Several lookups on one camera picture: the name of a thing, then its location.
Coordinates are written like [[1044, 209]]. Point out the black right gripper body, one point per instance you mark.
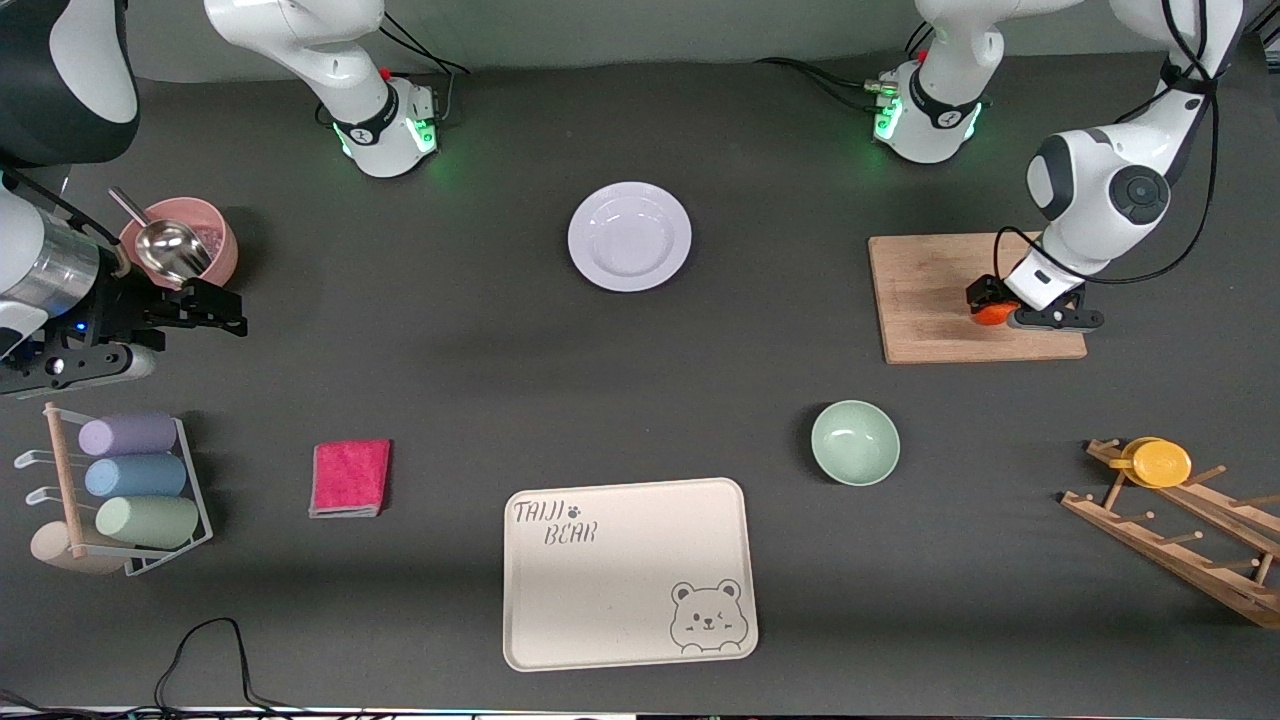
[[128, 307]]

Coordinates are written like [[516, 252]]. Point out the orange fruit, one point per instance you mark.
[[993, 316]]

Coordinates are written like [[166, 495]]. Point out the white round plate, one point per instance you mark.
[[630, 237]]

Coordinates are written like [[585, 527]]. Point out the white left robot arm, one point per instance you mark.
[[1090, 190]]

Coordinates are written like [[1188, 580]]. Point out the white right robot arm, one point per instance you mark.
[[300, 30]]

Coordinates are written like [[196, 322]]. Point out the wooden cutting board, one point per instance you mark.
[[930, 300]]

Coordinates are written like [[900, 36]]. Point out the metal scoop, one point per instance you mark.
[[165, 250]]

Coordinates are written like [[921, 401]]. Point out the pink ribbed bowl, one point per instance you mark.
[[218, 250]]

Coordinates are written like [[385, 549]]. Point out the purple cup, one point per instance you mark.
[[128, 435]]

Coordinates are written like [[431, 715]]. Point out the blue cup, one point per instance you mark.
[[135, 476]]

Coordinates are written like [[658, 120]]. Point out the white rack with wooden rod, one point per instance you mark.
[[62, 470]]

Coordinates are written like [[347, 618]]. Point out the yellow mug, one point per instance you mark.
[[1160, 463]]

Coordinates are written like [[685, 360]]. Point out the green bowl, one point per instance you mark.
[[855, 443]]

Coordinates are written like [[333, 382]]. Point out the pink folded cloth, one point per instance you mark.
[[350, 478]]

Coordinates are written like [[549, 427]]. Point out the green cup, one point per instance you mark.
[[148, 521]]

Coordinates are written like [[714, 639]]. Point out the beige cup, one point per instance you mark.
[[50, 547]]

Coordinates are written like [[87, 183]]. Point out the wooden mug rack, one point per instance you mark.
[[1160, 550]]

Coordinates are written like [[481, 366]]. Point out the cream tray with bear print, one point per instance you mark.
[[620, 580]]

